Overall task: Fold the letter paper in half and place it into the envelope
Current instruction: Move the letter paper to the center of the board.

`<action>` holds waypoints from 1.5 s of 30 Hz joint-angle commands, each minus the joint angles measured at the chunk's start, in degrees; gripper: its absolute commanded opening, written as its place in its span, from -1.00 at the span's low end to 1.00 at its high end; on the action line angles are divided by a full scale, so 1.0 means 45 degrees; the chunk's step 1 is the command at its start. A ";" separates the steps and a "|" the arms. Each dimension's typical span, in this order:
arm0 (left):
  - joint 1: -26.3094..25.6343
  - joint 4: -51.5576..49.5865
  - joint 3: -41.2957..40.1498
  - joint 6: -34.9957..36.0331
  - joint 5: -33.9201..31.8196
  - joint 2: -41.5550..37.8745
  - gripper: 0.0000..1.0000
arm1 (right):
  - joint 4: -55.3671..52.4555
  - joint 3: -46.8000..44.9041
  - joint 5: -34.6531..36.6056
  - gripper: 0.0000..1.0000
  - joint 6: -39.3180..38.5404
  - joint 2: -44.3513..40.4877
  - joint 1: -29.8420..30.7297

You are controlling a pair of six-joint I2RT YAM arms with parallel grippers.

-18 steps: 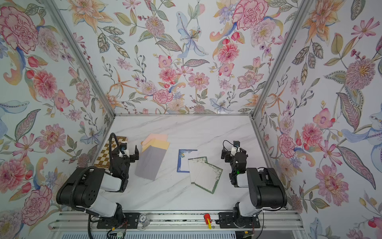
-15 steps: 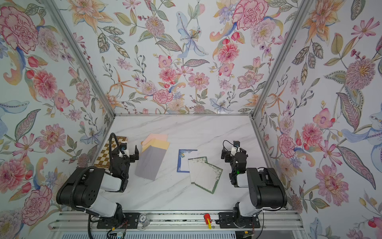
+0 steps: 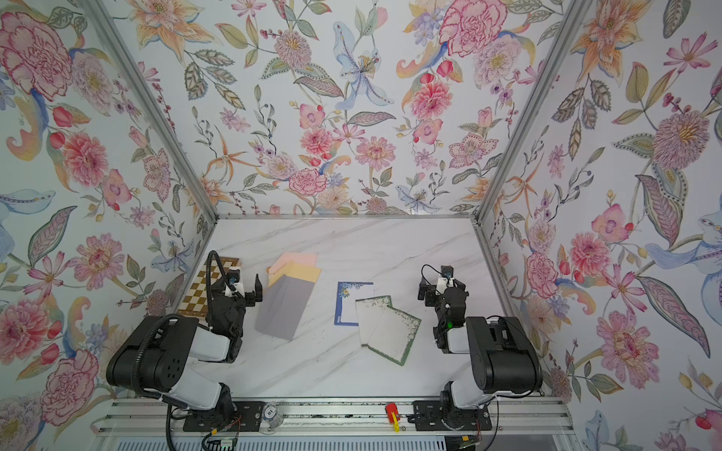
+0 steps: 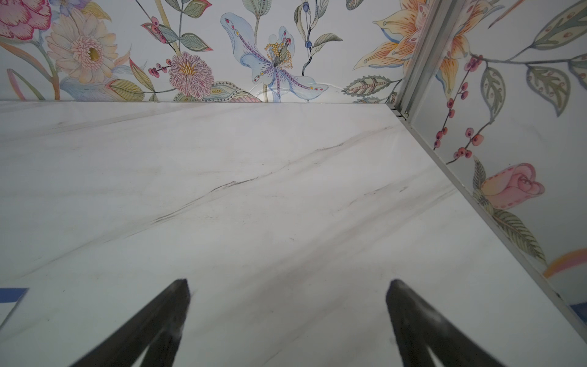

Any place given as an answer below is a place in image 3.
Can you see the grey envelope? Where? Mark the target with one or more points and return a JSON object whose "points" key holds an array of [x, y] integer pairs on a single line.
{"points": [[283, 306]]}

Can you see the aluminium rail frame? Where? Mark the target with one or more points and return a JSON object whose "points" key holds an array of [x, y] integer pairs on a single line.
{"points": [[343, 424]]}

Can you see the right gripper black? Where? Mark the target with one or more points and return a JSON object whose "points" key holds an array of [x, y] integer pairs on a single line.
{"points": [[424, 288]]}

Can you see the blue floral letter paper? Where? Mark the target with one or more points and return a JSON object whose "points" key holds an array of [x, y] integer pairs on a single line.
{"points": [[347, 294]]}

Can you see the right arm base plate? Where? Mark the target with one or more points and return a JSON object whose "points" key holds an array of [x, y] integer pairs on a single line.
{"points": [[437, 415]]}

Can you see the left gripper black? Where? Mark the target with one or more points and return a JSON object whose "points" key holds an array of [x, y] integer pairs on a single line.
{"points": [[258, 288]]}

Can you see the green floral letter paper lower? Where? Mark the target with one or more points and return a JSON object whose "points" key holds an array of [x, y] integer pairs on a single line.
{"points": [[369, 311]]}

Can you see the red emergency stop button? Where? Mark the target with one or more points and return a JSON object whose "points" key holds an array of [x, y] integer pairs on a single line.
{"points": [[393, 416]]}

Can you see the green floral letter paper top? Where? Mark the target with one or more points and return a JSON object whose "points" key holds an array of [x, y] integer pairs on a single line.
{"points": [[394, 335]]}

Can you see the small green circuit board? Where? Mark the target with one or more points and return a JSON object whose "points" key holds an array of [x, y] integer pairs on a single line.
{"points": [[219, 444]]}

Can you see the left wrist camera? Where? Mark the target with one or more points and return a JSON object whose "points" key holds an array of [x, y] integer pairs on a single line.
{"points": [[234, 289]]}

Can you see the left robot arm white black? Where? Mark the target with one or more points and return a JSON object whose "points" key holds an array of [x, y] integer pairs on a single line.
{"points": [[153, 361]]}

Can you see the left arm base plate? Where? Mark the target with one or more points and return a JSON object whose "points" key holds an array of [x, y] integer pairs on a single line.
{"points": [[244, 416]]}

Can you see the pink envelope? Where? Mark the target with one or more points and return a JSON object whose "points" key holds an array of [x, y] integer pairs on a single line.
{"points": [[290, 257]]}

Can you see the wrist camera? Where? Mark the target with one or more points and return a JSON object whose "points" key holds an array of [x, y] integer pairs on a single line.
{"points": [[234, 289], [444, 283]]}

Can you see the green floral letter paper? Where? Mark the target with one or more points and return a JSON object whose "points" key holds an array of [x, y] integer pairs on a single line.
{"points": [[394, 335], [369, 311]]}

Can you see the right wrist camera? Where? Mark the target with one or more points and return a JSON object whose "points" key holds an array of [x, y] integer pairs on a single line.
{"points": [[444, 283]]}

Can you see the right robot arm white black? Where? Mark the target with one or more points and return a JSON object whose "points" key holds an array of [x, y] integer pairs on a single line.
{"points": [[503, 363]]}

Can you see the round silver knob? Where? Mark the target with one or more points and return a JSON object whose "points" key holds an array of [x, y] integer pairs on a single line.
{"points": [[271, 416]]}

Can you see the wooden chessboard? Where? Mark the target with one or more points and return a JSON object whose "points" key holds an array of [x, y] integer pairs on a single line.
{"points": [[195, 302]]}

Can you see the yellow envelope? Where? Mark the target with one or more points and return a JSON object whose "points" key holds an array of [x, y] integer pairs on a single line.
{"points": [[297, 271]]}

